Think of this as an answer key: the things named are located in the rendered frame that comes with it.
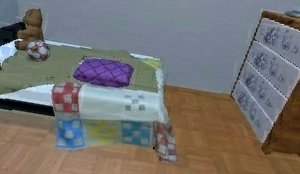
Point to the red and white ball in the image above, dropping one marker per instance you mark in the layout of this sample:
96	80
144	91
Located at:
38	50

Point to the brown teddy bear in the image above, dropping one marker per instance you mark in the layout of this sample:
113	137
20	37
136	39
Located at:
32	28

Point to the colourful patchwork quilt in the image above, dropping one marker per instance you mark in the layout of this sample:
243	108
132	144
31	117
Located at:
108	118

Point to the purple quilted pillow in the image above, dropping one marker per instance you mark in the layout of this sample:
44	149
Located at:
104	72

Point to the grey flat dish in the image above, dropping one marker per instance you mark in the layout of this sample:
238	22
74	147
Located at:
296	13

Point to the wooden chest of drawers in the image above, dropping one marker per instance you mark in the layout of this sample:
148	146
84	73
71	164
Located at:
296	86

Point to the bed with black frame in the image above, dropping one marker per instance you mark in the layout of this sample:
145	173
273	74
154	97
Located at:
29	68

